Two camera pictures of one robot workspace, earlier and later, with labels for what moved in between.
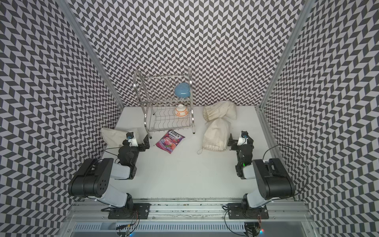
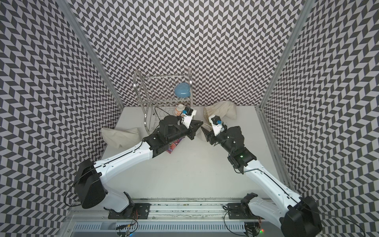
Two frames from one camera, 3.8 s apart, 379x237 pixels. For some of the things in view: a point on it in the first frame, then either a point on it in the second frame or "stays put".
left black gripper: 146,144 -> 194,126
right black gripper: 234,142 -> 210,135
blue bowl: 182,90 stays put
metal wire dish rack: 166,100 stays put
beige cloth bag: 225,108 stays put
